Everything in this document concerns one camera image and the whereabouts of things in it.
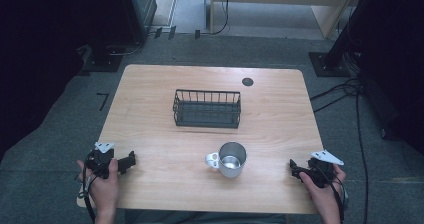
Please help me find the person's left hand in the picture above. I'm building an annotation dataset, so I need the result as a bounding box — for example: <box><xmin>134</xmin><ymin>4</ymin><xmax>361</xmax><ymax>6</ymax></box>
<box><xmin>76</xmin><ymin>158</ymin><xmax>121</xmax><ymax>216</ymax></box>

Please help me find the right hand-held gripper cable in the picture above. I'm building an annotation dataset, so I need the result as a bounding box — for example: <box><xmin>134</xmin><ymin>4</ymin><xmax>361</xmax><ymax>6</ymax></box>
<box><xmin>318</xmin><ymin>165</ymin><xmax>350</xmax><ymax>224</ymax></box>

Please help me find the person's right hand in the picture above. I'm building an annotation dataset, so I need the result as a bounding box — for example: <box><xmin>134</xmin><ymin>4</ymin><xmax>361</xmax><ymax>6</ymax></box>
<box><xmin>298</xmin><ymin>165</ymin><xmax>348</xmax><ymax>216</ymax></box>

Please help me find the black hanging cable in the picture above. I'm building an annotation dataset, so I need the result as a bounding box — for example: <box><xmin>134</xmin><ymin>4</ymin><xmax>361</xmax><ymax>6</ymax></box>
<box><xmin>210</xmin><ymin>0</ymin><xmax>232</xmax><ymax>36</ymax></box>

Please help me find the black curtain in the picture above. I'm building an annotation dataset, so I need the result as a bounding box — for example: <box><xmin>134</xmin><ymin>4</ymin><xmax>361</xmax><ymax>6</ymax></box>
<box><xmin>346</xmin><ymin>0</ymin><xmax>424</xmax><ymax>155</ymax></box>
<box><xmin>0</xmin><ymin>0</ymin><xmax>136</xmax><ymax>162</ymax></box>

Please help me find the left hand-held gripper cable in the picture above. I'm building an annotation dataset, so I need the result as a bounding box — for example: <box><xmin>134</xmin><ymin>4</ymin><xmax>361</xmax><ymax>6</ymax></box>
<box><xmin>77</xmin><ymin>149</ymin><xmax>98</xmax><ymax>224</ymax></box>

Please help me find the grey floor cable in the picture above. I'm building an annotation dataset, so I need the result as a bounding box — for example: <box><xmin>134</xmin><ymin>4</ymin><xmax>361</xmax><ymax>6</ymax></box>
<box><xmin>105</xmin><ymin>42</ymin><xmax>145</xmax><ymax>57</ymax></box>

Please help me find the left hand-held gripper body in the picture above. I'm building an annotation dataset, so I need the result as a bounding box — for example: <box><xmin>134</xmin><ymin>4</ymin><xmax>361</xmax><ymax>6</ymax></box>
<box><xmin>86</xmin><ymin>141</ymin><xmax>116</xmax><ymax>180</ymax></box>

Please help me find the black wire basket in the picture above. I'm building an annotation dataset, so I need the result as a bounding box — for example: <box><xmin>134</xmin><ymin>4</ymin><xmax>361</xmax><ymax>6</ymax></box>
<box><xmin>172</xmin><ymin>89</ymin><xmax>242</xmax><ymax>130</ymax></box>

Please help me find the bundle of black floor cables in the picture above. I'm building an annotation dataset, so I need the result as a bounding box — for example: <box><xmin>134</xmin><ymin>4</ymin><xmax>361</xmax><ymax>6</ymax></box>
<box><xmin>309</xmin><ymin>77</ymin><xmax>363</xmax><ymax>114</ymax></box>

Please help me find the hand-held gripper cable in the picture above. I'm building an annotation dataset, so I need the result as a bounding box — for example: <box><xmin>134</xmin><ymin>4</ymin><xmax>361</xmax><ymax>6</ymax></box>
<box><xmin>77</xmin><ymin>149</ymin><xmax>98</xmax><ymax>224</ymax></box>
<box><xmin>318</xmin><ymin>165</ymin><xmax>350</xmax><ymax>224</ymax></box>

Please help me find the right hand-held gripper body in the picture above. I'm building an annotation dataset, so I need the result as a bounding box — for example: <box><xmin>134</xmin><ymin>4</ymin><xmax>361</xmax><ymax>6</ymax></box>
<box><xmin>305</xmin><ymin>149</ymin><xmax>345</xmax><ymax>189</ymax></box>

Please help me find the black metal stand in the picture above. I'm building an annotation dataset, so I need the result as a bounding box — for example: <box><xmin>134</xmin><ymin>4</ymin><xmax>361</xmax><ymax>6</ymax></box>
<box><xmin>307</xmin><ymin>0</ymin><xmax>378</xmax><ymax>79</ymax></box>
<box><xmin>80</xmin><ymin>42</ymin><xmax>125</xmax><ymax>74</ymax></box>

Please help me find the black cabinet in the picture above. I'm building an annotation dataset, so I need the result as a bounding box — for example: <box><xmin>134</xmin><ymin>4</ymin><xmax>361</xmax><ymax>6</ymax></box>
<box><xmin>119</xmin><ymin>0</ymin><xmax>158</xmax><ymax>46</ymax></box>

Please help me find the metal cup with handle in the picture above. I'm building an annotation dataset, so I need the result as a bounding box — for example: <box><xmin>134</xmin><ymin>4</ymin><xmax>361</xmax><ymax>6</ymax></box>
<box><xmin>204</xmin><ymin>141</ymin><xmax>248</xmax><ymax>179</ymax></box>

